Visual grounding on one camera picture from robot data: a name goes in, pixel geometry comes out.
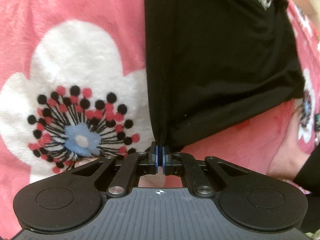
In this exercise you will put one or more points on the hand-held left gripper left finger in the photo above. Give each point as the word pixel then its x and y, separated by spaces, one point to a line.
pixel 156 155

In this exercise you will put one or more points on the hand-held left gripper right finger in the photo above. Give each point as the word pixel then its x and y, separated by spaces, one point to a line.
pixel 165 156

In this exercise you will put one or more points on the black t-shirt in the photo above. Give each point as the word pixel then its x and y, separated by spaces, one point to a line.
pixel 212 67

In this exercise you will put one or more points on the person's right forearm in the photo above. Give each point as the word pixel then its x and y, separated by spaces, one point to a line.
pixel 310 177

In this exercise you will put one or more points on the person's right hand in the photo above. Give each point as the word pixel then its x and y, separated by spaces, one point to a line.
pixel 285 160

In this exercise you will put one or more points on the pink floral blanket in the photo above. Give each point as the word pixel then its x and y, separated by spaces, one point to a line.
pixel 75 55

